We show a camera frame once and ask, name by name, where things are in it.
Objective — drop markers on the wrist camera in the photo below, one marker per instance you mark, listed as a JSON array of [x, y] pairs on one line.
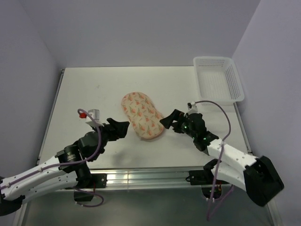
[[91, 117], [192, 108]]

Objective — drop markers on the white plastic basket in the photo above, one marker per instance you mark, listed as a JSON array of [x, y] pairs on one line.
[[218, 79]]

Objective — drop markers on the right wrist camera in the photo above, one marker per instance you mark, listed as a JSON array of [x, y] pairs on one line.
[[192, 108]]

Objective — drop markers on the peach mesh laundry bag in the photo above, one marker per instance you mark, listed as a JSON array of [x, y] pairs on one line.
[[142, 114]]

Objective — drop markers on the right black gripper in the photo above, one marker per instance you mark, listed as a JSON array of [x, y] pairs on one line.
[[177, 115]]

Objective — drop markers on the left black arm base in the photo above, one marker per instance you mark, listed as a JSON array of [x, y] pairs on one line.
[[98, 181]]

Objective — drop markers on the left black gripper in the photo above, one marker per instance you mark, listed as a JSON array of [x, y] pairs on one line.
[[115, 129]]

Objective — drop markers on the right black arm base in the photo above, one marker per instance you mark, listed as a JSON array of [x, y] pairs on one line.
[[202, 178]]

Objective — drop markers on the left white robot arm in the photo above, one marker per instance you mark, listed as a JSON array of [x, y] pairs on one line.
[[66, 169]]

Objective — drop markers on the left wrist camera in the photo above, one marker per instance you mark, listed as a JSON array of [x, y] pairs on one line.
[[91, 117]]

